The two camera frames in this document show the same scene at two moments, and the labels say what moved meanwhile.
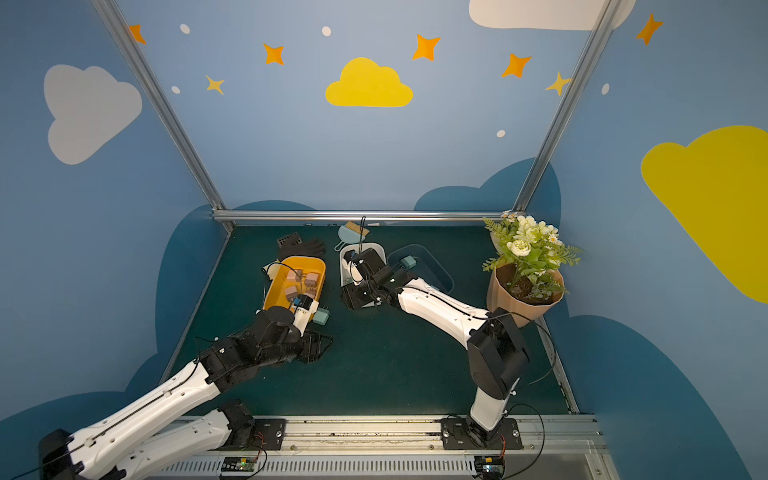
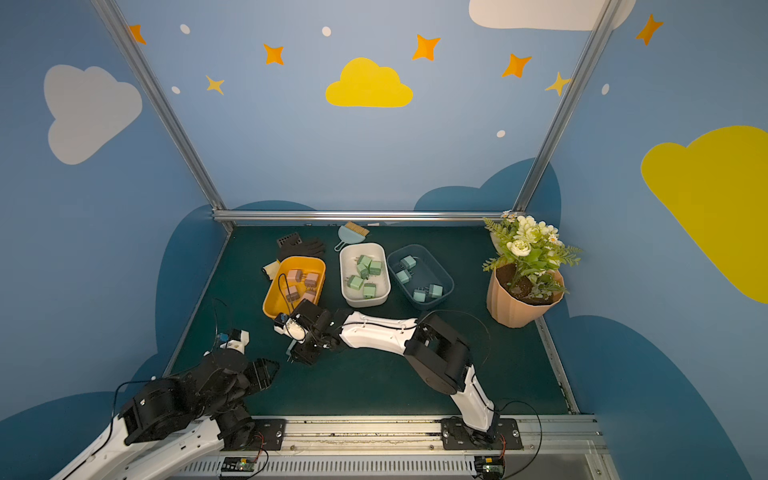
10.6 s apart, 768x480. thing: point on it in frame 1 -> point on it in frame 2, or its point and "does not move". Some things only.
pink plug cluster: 292,292 does not move
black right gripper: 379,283 -> 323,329
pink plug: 295,274 does not move
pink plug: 311,281 does not move
